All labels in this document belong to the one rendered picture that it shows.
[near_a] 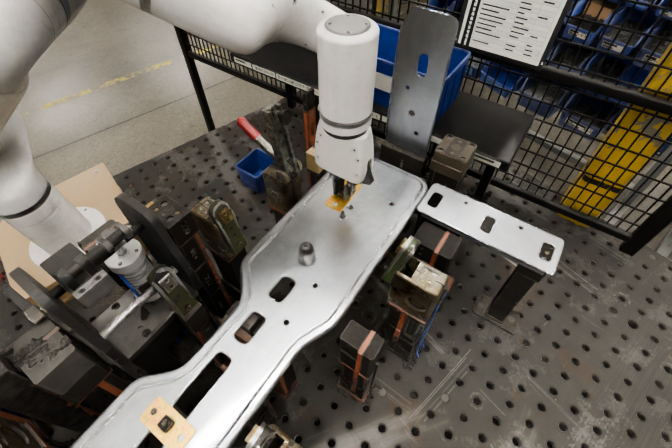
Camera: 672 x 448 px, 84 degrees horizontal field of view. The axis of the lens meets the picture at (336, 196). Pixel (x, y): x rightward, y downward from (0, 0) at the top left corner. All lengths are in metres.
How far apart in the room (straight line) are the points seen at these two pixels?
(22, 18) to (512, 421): 1.10
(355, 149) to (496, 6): 0.57
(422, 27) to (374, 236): 0.42
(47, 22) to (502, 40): 0.90
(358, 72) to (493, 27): 0.59
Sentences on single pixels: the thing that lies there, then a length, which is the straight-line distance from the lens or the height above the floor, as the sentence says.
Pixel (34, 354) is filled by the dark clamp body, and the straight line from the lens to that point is 0.73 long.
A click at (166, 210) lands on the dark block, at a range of 0.72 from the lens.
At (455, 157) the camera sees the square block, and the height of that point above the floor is 1.06.
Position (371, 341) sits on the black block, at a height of 0.99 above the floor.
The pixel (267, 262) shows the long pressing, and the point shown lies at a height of 1.00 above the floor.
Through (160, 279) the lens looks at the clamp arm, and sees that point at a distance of 0.68.
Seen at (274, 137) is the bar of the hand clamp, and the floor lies 1.16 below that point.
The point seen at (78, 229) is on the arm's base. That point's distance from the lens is 1.16.
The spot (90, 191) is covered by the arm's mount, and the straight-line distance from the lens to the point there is 1.32.
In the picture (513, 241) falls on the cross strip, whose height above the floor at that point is 1.00.
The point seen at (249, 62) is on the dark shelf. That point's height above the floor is 1.03.
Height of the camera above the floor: 1.64
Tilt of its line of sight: 49 degrees down
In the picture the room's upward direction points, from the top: straight up
